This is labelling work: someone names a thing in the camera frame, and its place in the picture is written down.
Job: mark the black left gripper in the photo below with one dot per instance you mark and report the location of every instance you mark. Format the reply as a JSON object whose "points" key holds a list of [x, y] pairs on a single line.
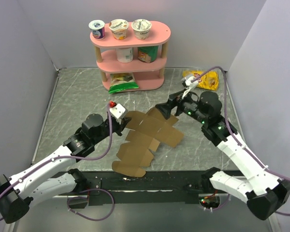
{"points": [[121, 126]]}

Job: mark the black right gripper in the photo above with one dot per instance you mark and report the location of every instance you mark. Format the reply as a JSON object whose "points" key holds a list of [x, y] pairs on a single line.
{"points": [[175, 99]]}

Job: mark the brown cardboard box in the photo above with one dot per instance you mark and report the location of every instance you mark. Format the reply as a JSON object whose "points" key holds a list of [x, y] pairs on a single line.
{"points": [[146, 132]]}

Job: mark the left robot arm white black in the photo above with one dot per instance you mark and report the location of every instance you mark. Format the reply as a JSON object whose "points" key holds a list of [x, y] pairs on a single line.
{"points": [[20, 192]]}

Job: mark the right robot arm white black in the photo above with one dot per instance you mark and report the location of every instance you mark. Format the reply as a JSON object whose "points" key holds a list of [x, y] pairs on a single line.
{"points": [[262, 191]]}

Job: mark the green snack box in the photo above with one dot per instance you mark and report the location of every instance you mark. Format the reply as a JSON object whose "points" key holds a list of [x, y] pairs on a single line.
{"points": [[147, 54]]}

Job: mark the green chip bag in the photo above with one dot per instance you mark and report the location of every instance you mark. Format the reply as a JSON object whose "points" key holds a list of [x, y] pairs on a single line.
{"points": [[122, 81]]}

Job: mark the yellow Lays chip bag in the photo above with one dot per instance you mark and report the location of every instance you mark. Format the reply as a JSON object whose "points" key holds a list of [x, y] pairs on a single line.
{"points": [[209, 81]]}

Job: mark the pink three-tier shelf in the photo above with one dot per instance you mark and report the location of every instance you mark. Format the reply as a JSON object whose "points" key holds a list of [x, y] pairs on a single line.
{"points": [[148, 76]]}

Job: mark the white cup middle shelf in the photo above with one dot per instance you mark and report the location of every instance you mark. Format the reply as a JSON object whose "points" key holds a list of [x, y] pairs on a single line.
{"points": [[124, 55]]}

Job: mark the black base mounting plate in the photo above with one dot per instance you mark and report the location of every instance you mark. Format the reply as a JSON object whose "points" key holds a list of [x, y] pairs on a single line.
{"points": [[154, 187]]}

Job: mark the white Chobani yogurt cup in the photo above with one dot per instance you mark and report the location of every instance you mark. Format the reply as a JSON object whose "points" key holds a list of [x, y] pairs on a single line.
{"points": [[141, 28]]}

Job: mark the orange Chobani yogurt cup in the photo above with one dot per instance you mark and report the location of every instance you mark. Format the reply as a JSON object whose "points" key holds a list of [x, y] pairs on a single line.
{"points": [[119, 28]]}

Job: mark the purple white yogurt cup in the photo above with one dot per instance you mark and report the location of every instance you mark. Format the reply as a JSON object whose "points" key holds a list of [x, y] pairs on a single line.
{"points": [[97, 29]]}

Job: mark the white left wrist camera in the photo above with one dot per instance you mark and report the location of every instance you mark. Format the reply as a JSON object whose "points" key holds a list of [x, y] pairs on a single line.
{"points": [[117, 110]]}

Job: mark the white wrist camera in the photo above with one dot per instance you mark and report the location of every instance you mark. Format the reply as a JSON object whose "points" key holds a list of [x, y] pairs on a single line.
{"points": [[189, 84], [117, 110]]}

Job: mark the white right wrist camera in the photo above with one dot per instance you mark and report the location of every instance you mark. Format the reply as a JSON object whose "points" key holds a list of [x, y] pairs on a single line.
{"points": [[189, 84]]}

